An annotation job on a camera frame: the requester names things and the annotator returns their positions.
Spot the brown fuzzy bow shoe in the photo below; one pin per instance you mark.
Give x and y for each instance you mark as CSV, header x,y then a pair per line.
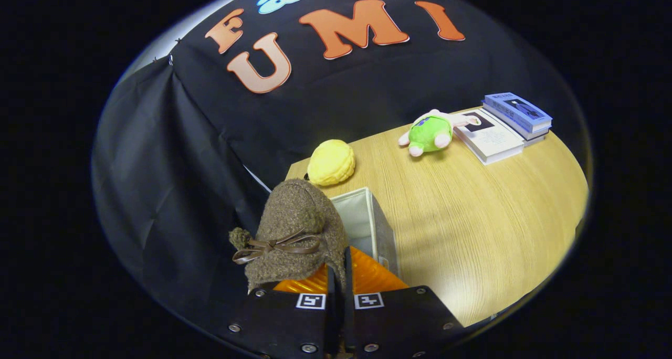
x,y
294,212

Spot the black backdrop cloth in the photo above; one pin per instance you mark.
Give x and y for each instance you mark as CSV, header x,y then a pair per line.
x,y
173,165

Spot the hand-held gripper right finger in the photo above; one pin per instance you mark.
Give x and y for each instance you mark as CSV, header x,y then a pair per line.
x,y
350,306

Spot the white book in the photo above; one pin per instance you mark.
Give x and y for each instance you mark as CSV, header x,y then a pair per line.
x,y
491,138

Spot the grey fabric storage box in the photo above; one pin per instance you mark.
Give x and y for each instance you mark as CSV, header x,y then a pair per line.
x,y
362,217

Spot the blue book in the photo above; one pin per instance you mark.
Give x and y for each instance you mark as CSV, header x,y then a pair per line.
x,y
517,109

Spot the green plush toy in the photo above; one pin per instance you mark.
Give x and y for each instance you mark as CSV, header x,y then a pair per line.
x,y
428,136

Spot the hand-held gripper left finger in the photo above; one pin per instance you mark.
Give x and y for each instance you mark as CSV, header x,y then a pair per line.
x,y
332,322

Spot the yellow bread-shaped toy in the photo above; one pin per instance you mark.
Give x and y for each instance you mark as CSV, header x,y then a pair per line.
x,y
331,162

